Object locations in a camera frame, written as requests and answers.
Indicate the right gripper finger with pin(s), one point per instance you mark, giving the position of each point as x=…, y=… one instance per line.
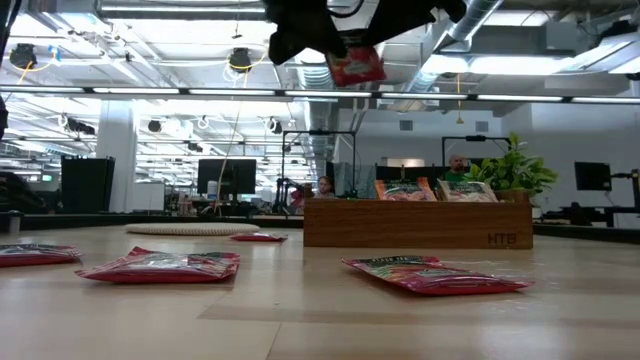
x=359, y=39

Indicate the red strawberry tea bag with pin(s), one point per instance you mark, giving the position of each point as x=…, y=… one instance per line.
x=160, y=267
x=257, y=238
x=435, y=277
x=357, y=67
x=35, y=255

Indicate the orange peach tea bag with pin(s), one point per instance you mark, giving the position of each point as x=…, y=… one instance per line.
x=405, y=191

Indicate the gold tea bag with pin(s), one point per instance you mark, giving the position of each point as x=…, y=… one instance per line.
x=467, y=192

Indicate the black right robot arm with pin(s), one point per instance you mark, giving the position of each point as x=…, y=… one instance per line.
x=405, y=15

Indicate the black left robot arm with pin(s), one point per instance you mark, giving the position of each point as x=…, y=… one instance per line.
x=2, y=117

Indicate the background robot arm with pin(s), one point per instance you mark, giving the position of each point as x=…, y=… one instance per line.
x=287, y=192

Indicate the wooden compartment tea box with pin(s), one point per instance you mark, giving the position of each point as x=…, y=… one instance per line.
x=400, y=225

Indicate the long linear light bar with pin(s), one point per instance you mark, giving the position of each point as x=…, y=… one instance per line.
x=320, y=94

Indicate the person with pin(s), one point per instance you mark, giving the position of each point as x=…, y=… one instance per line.
x=325, y=187
x=456, y=167

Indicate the black computer monitor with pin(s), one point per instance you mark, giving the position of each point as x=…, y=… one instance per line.
x=592, y=176
x=226, y=176

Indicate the white bottle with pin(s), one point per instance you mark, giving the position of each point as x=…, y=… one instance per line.
x=212, y=190

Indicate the green plant in white pot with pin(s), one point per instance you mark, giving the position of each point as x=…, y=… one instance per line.
x=515, y=170

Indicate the round woven placemat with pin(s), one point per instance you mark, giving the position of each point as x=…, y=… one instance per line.
x=192, y=229

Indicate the tall black cabinet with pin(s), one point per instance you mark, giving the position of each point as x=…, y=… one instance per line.
x=87, y=185

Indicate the black desk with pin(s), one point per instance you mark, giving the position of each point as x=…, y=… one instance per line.
x=600, y=212

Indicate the small grey cup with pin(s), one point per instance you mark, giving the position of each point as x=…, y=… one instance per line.
x=14, y=222

